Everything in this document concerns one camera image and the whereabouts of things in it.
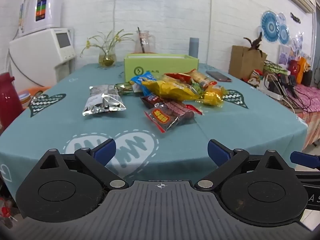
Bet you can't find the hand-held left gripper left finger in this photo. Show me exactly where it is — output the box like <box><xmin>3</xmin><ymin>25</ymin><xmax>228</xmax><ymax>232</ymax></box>
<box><xmin>39</xmin><ymin>138</ymin><xmax>129</xmax><ymax>189</ymax></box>

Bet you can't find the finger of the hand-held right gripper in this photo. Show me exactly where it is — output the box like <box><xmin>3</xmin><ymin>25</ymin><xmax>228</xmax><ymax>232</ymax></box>
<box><xmin>290</xmin><ymin>151</ymin><xmax>320</xmax><ymax>178</ymax></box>

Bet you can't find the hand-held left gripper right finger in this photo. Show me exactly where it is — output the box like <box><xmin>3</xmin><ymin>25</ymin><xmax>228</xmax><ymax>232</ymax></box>
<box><xmin>195</xmin><ymin>139</ymin><xmax>284</xmax><ymax>190</ymax></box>

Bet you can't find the silver snack packet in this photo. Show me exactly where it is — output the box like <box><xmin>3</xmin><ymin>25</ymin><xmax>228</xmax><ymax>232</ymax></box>
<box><xmin>82</xmin><ymin>84</ymin><xmax>127</xmax><ymax>117</ymax></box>

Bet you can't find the round biscuit packet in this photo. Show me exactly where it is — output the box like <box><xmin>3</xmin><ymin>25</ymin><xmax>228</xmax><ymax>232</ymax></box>
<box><xmin>187</xmin><ymin>69</ymin><xmax>217</xmax><ymax>88</ymax></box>

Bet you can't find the large yellow snack packet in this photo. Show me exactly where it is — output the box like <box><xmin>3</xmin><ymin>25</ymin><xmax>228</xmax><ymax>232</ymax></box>
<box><xmin>141</xmin><ymin>79</ymin><xmax>201</xmax><ymax>103</ymax></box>

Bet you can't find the blue cookie packet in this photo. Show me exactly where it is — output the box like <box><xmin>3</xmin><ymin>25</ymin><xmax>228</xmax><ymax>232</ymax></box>
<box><xmin>130</xmin><ymin>72</ymin><xmax>157</xmax><ymax>93</ymax></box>

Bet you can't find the green cardboard box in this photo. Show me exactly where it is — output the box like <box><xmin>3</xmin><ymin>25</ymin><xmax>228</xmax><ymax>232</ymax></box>
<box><xmin>124</xmin><ymin>53</ymin><xmax>199</xmax><ymax>83</ymax></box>

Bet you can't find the teal printed tablecloth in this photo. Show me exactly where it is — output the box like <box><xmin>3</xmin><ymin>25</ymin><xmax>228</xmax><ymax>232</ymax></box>
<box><xmin>0</xmin><ymin>62</ymin><xmax>308</xmax><ymax>198</ymax></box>

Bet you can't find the clear yellow candy bag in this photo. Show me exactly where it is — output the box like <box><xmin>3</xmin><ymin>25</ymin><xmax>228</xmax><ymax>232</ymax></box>
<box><xmin>195</xmin><ymin>84</ymin><xmax>227</xmax><ymax>108</ymax></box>

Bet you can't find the green cookie packet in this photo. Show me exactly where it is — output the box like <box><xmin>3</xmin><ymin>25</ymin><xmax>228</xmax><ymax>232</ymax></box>
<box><xmin>115</xmin><ymin>82</ymin><xmax>133</xmax><ymax>96</ymax></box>

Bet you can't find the clear packet with red label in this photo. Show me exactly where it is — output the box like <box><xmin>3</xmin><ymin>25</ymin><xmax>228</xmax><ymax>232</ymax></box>
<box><xmin>144</xmin><ymin>104</ymin><xmax>181</xmax><ymax>133</ymax></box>

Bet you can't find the white power strip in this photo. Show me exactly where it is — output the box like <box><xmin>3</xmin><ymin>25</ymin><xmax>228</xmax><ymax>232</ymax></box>
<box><xmin>257</xmin><ymin>84</ymin><xmax>302</xmax><ymax>111</ymax></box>

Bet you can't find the smartphone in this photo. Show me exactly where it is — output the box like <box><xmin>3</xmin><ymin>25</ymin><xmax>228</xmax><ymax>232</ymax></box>
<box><xmin>206</xmin><ymin>70</ymin><xmax>233</xmax><ymax>82</ymax></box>

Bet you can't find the santa doll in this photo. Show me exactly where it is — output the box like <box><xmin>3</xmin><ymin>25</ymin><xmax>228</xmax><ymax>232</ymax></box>
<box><xmin>246</xmin><ymin>69</ymin><xmax>263</xmax><ymax>87</ymax></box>

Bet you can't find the red and green snack packet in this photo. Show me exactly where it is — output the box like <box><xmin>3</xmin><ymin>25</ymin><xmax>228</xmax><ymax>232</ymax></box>
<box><xmin>164</xmin><ymin>72</ymin><xmax>196</xmax><ymax>83</ymax></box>

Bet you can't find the orange gift bag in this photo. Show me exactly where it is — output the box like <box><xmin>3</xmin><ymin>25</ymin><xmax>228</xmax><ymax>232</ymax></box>
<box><xmin>298</xmin><ymin>57</ymin><xmax>311</xmax><ymax>86</ymax></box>

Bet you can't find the orange basin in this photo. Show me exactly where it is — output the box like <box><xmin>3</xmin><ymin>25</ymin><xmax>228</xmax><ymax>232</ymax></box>
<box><xmin>17</xmin><ymin>86</ymin><xmax>52</xmax><ymax>110</ymax></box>

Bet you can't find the red gift bag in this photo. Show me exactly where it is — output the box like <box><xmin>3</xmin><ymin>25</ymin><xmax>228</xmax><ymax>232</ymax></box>
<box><xmin>289</xmin><ymin>59</ymin><xmax>301</xmax><ymax>80</ymax></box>

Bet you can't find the brown cardboard box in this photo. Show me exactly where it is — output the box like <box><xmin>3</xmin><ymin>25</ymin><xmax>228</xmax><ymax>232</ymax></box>
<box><xmin>228</xmin><ymin>45</ymin><xmax>268</xmax><ymax>81</ymax></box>

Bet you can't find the plant in glass vase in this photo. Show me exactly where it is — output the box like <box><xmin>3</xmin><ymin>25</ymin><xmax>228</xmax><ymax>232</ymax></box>
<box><xmin>80</xmin><ymin>29</ymin><xmax>134</xmax><ymax>68</ymax></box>

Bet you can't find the red thermos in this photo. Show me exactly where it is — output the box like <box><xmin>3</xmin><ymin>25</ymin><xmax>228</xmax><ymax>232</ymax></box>
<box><xmin>0</xmin><ymin>72</ymin><xmax>24</xmax><ymax>128</ymax></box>

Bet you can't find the glass pitcher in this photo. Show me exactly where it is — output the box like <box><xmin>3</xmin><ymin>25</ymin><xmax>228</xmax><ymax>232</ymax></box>
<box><xmin>134</xmin><ymin>27</ymin><xmax>156</xmax><ymax>54</ymax></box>

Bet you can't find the dried brown plant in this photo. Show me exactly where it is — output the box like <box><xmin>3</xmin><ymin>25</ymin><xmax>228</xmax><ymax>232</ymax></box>
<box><xmin>243</xmin><ymin>31</ymin><xmax>267</xmax><ymax>58</ymax></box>

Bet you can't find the white appliance with screen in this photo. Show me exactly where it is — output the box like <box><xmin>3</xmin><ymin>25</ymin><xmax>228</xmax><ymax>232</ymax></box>
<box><xmin>9</xmin><ymin>27</ymin><xmax>77</xmax><ymax>94</ymax></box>

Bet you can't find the small blue paper fan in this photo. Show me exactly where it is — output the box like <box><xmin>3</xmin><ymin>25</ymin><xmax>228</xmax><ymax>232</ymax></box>
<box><xmin>278</xmin><ymin>24</ymin><xmax>291</xmax><ymax>45</ymax></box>

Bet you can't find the large blue paper fan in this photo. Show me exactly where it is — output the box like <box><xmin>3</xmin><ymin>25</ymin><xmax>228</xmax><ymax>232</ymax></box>
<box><xmin>260</xmin><ymin>10</ymin><xmax>280</xmax><ymax>42</ymax></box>

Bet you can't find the white water purifier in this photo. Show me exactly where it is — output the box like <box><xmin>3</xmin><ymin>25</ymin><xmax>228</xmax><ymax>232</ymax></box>
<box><xmin>18</xmin><ymin>0</ymin><xmax>63</xmax><ymax>35</ymax></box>

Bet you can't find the black wire basket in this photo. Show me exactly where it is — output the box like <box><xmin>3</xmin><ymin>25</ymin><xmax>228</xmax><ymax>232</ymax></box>
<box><xmin>263</xmin><ymin>60</ymin><xmax>288</xmax><ymax>75</ymax></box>

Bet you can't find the white wall pipe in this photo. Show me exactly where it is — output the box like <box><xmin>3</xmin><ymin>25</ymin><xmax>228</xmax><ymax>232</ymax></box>
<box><xmin>209</xmin><ymin>0</ymin><xmax>215</xmax><ymax>64</ymax></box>

